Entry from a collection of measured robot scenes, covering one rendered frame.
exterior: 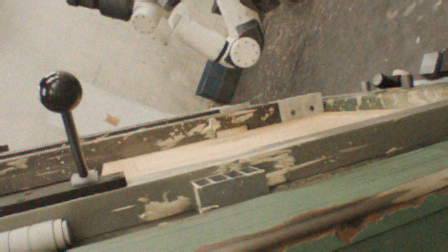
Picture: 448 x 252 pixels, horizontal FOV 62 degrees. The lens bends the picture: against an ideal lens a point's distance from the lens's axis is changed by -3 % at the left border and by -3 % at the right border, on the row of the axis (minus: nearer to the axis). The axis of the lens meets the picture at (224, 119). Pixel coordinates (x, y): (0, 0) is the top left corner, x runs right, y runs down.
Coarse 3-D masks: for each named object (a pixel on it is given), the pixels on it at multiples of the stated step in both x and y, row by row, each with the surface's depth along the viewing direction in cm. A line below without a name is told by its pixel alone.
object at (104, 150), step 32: (320, 96) 99; (160, 128) 87; (192, 128) 89; (224, 128) 91; (256, 128) 94; (0, 160) 79; (32, 160) 79; (64, 160) 81; (96, 160) 83; (0, 192) 77
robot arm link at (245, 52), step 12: (216, 0) 99; (228, 0) 95; (228, 12) 97; (240, 12) 96; (252, 12) 98; (228, 24) 99; (240, 24) 97; (252, 24) 97; (228, 36) 107; (240, 36) 97; (252, 36) 97; (240, 48) 97; (252, 48) 97; (240, 60) 98; (252, 60) 98
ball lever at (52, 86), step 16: (48, 80) 32; (64, 80) 32; (48, 96) 32; (64, 96) 32; (80, 96) 33; (64, 112) 33; (80, 144) 36; (80, 160) 37; (80, 176) 38; (96, 176) 38
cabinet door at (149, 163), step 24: (312, 120) 88; (336, 120) 79; (360, 120) 71; (192, 144) 86; (216, 144) 80; (240, 144) 72; (264, 144) 65; (120, 168) 69; (144, 168) 65; (168, 168) 60
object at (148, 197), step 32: (352, 128) 46; (384, 128) 46; (416, 128) 48; (224, 160) 42; (256, 160) 41; (288, 160) 43; (320, 160) 44; (352, 160) 45; (128, 192) 38; (160, 192) 38; (0, 224) 34; (32, 224) 35; (96, 224) 37; (128, 224) 38
